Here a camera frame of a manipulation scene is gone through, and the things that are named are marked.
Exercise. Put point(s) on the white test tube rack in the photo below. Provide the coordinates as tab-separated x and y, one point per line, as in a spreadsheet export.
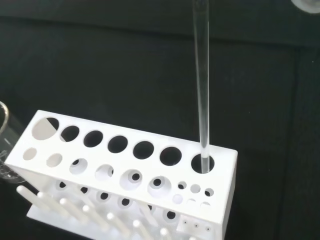
220	187

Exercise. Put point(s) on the clear glass beaker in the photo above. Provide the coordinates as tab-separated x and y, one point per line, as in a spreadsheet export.
7	160

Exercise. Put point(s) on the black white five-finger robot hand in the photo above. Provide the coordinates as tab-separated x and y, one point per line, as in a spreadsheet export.
308	5

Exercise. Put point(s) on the black cloth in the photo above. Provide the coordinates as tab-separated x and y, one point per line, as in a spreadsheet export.
112	70

